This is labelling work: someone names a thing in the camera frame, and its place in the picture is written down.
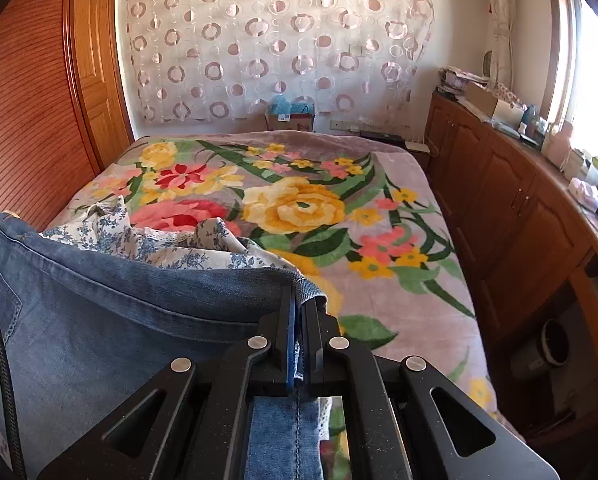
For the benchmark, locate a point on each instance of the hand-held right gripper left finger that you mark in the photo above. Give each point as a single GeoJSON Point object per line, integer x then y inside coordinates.
{"type": "Point", "coordinates": [292, 355]}

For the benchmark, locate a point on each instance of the small cardboard box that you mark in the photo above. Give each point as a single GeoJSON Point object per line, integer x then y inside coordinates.
{"type": "Point", "coordinates": [289, 122]}

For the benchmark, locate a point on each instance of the blue denim pants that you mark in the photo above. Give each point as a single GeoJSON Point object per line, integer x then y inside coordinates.
{"type": "Point", "coordinates": [129, 320]}

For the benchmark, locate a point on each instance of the pink bottle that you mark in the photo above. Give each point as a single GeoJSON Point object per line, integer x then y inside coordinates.
{"type": "Point", "coordinates": [561, 145]}

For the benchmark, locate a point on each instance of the wooden room door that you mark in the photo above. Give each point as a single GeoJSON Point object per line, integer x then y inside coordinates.
{"type": "Point", "coordinates": [99, 85]}

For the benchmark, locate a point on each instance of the black flat device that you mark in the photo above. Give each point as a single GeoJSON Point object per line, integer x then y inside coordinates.
{"type": "Point", "coordinates": [381, 136]}

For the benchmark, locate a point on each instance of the bright window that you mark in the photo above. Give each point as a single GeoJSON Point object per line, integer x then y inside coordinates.
{"type": "Point", "coordinates": [594, 85]}

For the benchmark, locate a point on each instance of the long wooden cabinet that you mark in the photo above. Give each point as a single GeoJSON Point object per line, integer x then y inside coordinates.
{"type": "Point", "coordinates": [504, 200]}

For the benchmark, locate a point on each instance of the dark round bin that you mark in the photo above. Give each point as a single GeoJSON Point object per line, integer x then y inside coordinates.
{"type": "Point", "coordinates": [546, 350]}

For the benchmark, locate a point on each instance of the white router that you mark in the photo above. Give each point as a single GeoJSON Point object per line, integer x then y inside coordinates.
{"type": "Point", "coordinates": [418, 146]}

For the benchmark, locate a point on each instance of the circle-patterned sheer curtain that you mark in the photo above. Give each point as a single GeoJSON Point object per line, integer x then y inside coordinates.
{"type": "Point", "coordinates": [279, 35]}

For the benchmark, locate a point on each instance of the white blue-flowered bed sheet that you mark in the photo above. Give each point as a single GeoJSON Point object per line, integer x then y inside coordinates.
{"type": "Point", "coordinates": [109, 230]}

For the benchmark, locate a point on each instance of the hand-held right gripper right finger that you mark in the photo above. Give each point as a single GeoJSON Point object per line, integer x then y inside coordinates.
{"type": "Point", "coordinates": [315, 350]}

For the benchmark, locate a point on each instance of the colourful flower blanket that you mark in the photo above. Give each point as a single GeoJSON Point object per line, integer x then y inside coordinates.
{"type": "Point", "coordinates": [329, 220]}

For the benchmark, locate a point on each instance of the pink tissue pack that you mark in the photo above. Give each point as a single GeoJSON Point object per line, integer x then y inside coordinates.
{"type": "Point", "coordinates": [584, 192]}

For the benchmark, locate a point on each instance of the brown cardboard box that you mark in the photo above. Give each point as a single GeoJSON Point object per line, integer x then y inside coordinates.
{"type": "Point", "coordinates": [481, 100]}

